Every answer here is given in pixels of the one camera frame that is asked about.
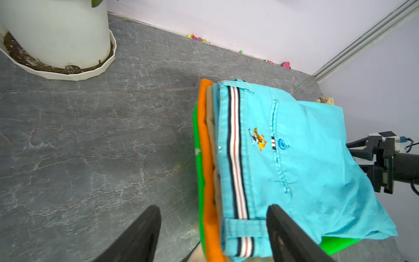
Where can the large potted plant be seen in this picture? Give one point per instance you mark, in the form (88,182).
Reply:
(58,40)

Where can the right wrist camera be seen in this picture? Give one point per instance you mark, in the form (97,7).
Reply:
(402,144)

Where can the orange pants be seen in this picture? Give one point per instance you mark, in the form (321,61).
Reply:
(210,216)

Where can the teal pants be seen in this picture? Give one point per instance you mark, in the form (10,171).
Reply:
(275,150)

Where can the small pink ball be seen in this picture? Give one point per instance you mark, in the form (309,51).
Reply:
(286,65)

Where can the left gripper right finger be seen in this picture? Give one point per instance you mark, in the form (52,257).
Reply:
(289,243)

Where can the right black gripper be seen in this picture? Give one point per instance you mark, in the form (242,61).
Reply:
(390,165)

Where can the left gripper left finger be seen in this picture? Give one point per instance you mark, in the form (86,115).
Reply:
(138,243)

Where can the green plastic basket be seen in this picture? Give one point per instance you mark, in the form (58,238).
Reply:
(329,244)

